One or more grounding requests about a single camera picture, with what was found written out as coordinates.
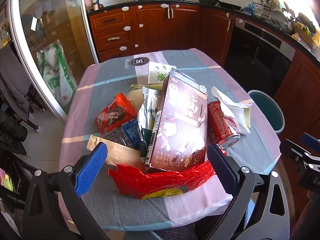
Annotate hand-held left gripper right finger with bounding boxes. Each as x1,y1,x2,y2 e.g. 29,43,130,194
195,142,294,240

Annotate black wok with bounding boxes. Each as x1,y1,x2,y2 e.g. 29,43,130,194
197,0,242,8

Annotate clear water bottle blue label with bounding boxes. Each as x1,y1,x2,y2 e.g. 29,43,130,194
101,119,143,150

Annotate dark grey fabric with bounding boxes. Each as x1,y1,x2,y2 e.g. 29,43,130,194
150,224,198,240

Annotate brown paper bag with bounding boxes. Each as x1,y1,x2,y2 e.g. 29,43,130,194
86,134,148,167

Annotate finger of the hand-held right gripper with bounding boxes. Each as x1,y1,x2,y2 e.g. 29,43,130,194
279,139,315,165
301,132,320,153

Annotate green corn husks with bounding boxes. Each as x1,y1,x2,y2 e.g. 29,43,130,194
129,84,163,93

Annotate green and white plastic bag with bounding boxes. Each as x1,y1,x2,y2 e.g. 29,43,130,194
37,42,78,108

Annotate yellow green toy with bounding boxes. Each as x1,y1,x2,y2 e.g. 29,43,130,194
294,21,313,40

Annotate grey teal trash bin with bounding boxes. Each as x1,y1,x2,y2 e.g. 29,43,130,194
247,89,285,133

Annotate wire dish rack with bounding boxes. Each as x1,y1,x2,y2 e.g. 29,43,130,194
251,0,297,32

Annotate black built-in oven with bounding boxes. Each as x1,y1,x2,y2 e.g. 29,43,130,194
224,17,297,98

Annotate red foil bag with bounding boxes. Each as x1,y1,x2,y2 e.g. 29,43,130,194
108,160,216,200

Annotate tan peeled coconut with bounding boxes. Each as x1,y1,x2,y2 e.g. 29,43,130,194
125,90,145,110

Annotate brown biscuit box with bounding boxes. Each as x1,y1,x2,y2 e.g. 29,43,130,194
145,69,208,172

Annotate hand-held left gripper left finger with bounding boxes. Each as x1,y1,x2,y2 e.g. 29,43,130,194
24,142,110,240

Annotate yellow sticky notes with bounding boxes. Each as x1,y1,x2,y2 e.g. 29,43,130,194
0,174,14,195

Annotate black jacket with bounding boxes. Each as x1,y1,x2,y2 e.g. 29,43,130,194
0,105,28,156

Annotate white napkin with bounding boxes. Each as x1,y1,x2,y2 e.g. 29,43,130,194
211,86,253,134

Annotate dark green wrapper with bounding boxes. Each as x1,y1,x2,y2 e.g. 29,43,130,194
139,127,156,163

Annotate red soda can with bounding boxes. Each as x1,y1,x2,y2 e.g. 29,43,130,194
207,100,241,148

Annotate white paper cup green print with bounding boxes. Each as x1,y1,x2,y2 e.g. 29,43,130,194
147,61,177,85

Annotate silver foil wrapper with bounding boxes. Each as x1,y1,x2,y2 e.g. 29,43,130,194
137,86,162,133

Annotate glass sliding door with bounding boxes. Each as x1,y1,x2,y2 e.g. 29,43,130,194
10,0,100,122

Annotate wooden kitchen cabinets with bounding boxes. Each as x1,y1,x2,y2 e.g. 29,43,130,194
87,2,320,140

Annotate orange snack packet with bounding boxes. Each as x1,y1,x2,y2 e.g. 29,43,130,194
94,92,138,135

